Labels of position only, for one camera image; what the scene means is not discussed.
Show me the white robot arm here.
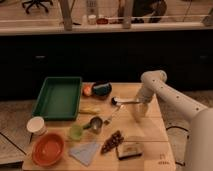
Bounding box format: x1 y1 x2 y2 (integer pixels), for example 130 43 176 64
138 70 213 171

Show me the green plastic tray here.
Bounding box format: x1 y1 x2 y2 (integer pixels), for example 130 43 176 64
33 77 82 121

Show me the brown grape bunch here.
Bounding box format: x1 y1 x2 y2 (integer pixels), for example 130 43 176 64
100 131 124 154

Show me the dark teal bowl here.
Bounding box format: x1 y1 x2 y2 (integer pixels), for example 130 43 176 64
92 82 112 98

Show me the metal measuring cup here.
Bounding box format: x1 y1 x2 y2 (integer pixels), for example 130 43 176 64
83 117 103 134

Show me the small orange ball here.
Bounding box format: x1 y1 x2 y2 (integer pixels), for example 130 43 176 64
83 84 93 97

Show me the green plastic cup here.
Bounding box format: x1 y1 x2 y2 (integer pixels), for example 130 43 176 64
68 124 83 141

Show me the blue grey cloth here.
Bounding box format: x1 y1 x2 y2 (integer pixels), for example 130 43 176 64
69 142 100 166

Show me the red item on ledge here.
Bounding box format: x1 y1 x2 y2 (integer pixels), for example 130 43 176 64
96 18 109 25

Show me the orange bowl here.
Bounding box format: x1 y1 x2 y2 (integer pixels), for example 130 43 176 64
32 133 64 167

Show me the white cup on ledge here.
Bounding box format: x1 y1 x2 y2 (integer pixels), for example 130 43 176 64
88 15 96 25

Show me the white paper cup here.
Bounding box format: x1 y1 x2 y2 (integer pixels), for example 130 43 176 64
26 116 46 135

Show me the black office chair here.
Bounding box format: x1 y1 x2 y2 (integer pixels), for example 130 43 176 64
22 0 53 14

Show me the black cable right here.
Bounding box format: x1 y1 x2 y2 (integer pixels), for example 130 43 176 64
165 123 188 168

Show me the black cable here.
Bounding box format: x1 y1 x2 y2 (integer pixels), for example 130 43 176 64
165 123 188 168
0 131 34 155

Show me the black cable left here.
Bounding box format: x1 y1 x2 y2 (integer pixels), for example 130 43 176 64
0 131 34 155

